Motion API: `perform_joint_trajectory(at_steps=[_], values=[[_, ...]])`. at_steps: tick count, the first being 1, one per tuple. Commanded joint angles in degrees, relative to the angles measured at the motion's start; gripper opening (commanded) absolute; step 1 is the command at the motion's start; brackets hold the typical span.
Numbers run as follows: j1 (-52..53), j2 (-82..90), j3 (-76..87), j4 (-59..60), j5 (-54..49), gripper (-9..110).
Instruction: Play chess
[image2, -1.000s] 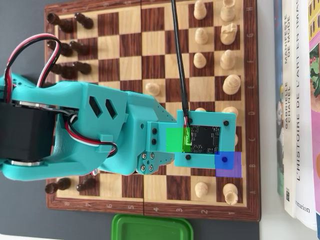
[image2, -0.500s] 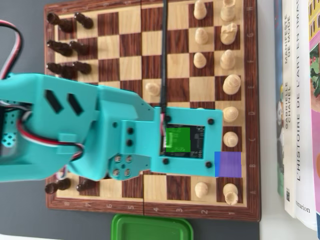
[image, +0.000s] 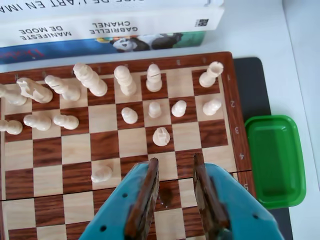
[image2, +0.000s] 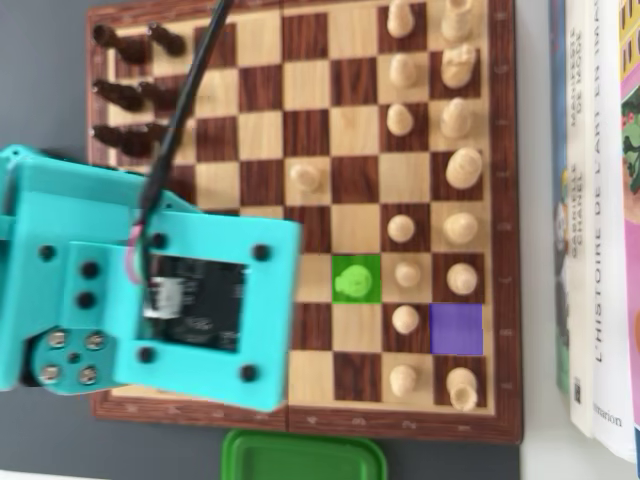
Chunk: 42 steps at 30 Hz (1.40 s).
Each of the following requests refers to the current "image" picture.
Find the white chess knight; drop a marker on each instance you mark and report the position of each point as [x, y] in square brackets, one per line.
[161, 137]
[37, 92]

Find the white chess rook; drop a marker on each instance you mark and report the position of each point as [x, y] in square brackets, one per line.
[210, 75]
[12, 96]

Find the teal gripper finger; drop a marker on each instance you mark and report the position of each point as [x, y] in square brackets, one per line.
[240, 212]
[112, 212]

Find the dark grey table mat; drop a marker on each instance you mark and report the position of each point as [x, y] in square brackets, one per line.
[250, 82]

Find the thin panda picture book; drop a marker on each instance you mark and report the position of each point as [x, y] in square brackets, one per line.
[75, 50]

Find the white art history book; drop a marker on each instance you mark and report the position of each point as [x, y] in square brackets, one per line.
[125, 7]

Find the white chess pawn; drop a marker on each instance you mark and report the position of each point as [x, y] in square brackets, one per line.
[212, 107]
[179, 108]
[66, 122]
[37, 122]
[101, 173]
[154, 110]
[129, 115]
[11, 127]

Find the green plastic lid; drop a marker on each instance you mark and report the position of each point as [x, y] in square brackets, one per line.
[275, 162]

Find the wooden chessboard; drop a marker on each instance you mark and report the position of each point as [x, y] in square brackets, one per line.
[75, 147]

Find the white chess bishop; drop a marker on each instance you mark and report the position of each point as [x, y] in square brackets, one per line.
[65, 88]
[153, 78]

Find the white chess queen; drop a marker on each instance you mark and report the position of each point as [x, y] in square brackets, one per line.
[125, 80]

